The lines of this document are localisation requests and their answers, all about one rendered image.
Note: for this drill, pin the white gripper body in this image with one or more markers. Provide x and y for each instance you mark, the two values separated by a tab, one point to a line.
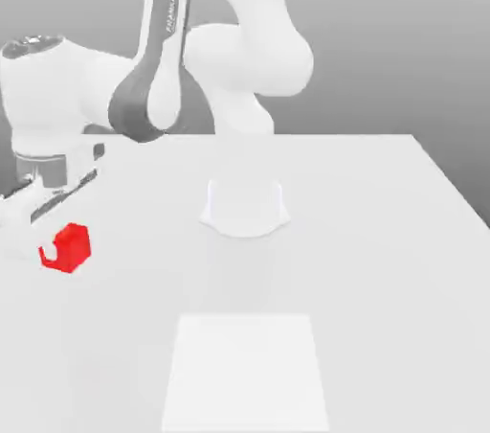
46	207

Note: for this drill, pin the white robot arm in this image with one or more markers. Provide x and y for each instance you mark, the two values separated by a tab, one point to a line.
245	57

